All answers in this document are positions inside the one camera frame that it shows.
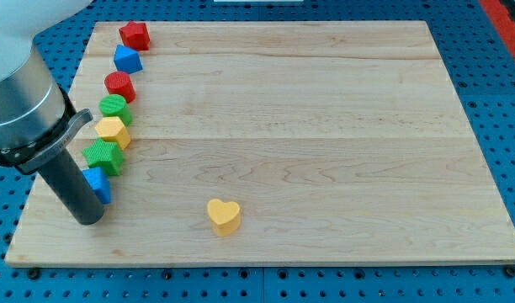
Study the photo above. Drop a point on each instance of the wooden board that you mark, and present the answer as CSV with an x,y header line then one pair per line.
x,y
344,143

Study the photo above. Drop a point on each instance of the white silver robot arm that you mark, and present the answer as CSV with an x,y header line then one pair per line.
x,y
37,119

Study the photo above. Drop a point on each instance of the yellow heart block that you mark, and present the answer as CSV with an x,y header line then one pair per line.
x,y
225,217

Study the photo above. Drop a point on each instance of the red star block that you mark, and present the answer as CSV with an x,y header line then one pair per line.
x,y
135,35

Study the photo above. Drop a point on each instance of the blue triangle block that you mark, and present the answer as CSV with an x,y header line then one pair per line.
x,y
127,59

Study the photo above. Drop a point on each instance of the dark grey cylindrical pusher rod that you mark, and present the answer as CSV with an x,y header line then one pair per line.
x,y
66,180

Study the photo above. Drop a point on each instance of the green star block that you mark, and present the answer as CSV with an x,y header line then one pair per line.
x,y
106,155

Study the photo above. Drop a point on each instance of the blue cube block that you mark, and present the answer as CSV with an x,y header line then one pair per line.
x,y
99,183

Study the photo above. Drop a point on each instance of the yellow hexagon block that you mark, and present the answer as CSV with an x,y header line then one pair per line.
x,y
113,129

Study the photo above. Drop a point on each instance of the green cylinder block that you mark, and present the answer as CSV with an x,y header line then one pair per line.
x,y
114,105

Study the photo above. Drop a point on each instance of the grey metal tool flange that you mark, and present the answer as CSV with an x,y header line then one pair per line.
x,y
29,158

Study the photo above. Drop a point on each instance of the red cylinder block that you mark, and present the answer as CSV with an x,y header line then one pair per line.
x,y
120,83

